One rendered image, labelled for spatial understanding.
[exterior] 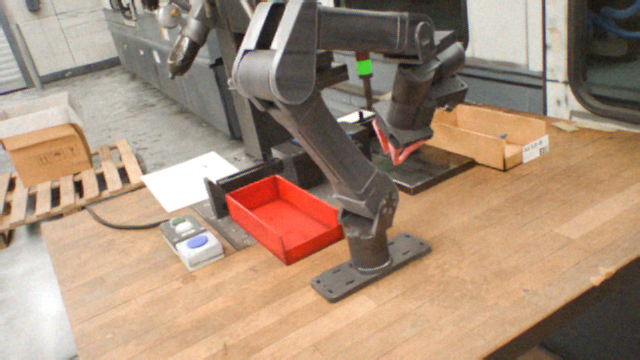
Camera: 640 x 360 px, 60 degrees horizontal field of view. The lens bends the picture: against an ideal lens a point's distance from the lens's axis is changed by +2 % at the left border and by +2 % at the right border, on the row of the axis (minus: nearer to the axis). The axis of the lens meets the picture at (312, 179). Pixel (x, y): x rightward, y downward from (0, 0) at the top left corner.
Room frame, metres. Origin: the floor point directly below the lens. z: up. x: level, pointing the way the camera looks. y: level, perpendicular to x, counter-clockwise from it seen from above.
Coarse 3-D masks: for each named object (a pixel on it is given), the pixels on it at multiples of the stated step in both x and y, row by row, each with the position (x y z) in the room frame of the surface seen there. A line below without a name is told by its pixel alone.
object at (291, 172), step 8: (360, 136) 1.17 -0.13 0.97; (368, 144) 1.18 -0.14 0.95; (368, 152) 1.17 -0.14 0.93; (288, 160) 1.11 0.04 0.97; (296, 160) 1.10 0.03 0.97; (304, 160) 1.10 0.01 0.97; (312, 160) 1.11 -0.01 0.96; (288, 168) 1.12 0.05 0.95; (296, 168) 1.09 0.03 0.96; (304, 168) 1.10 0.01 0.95; (312, 168) 1.11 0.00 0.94; (320, 168) 1.12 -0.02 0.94; (280, 176) 1.17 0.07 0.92; (288, 176) 1.13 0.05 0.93; (296, 176) 1.09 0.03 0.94; (304, 176) 1.10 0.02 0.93; (312, 176) 1.11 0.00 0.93; (320, 176) 1.12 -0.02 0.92; (296, 184) 1.10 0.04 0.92; (304, 184) 1.10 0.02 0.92; (312, 184) 1.11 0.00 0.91
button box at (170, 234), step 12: (96, 216) 1.18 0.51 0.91; (192, 216) 1.02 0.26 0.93; (120, 228) 1.10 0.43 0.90; (132, 228) 1.08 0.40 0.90; (144, 228) 1.07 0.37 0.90; (168, 228) 0.99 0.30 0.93; (192, 228) 0.96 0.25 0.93; (204, 228) 0.96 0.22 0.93; (168, 240) 0.96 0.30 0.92; (180, 240) 0.93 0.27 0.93
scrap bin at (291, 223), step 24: (240, 192) 1.04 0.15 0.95; (264, 192) 1.06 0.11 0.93; (288, 192) 1.03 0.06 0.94; (240, 216) 0.97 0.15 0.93; (264, 216) 1.00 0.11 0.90; (288, 216) 0.98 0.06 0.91; (312, 216) 0.95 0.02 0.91; (336, 216) 0.86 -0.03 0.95; (264, 240) 0.88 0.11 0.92; (288, 240) 0.88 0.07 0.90; (312, 240) 0.83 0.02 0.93; (336, 240) 0.85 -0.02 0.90; (288, 264) 0.81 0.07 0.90
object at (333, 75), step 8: (320, 56) 1.13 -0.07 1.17; (328, 56) 1.14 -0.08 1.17; (320, 64) 1.13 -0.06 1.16; (328, 64) 1.17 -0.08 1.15; (336, 64) 1.18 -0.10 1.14; (344, 64) 1.17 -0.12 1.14; (320, 72) 1.14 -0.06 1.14; (328, 72) 1.15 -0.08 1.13; (336, 72) 1.15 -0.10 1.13; (344, 72) 1.16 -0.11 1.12; (320, 80) 1.14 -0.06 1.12; (328, 80) 1.14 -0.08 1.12; (336, 80) 1.15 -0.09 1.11; (344, 80) 1.16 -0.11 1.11; (320, 88) 1.13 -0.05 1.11
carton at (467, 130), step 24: (432, 120) 1.22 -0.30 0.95; (456, 120) 1.26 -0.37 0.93; (480, 120) 1.19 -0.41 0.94; (504, 120) 1.13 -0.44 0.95; (528, 120) 1.07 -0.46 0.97; (432, 144) 1.17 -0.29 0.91; (456, 144) 1.10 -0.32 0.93; (480, 144) 1.04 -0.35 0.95; (504, 144) 0.99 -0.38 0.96; (528, 144) 1.02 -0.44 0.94; (504, 168) 0.99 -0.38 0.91
